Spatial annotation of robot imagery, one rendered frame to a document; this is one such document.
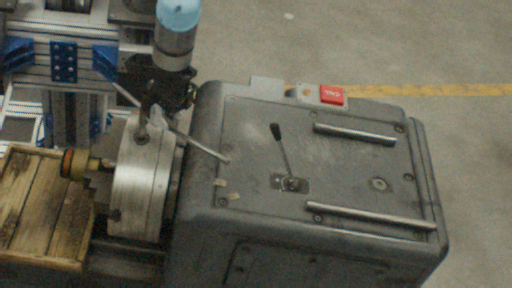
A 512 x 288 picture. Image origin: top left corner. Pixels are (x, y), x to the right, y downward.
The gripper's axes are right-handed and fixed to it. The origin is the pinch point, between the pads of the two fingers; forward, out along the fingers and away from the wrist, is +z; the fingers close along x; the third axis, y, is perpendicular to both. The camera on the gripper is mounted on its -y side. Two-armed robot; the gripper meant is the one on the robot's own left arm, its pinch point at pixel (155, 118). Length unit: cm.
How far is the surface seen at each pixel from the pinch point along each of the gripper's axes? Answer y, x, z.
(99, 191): -4.3, -12.3, 21.3
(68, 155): -17.5, -10.5, 22.1
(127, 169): -0.2, -7.6, 12.2
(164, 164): 5.0, -1.0, 11.1
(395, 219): 51, 22, 5
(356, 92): -12, 196, 148
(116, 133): -12.2, 0.5, 17.6
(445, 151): 47, 194, 145
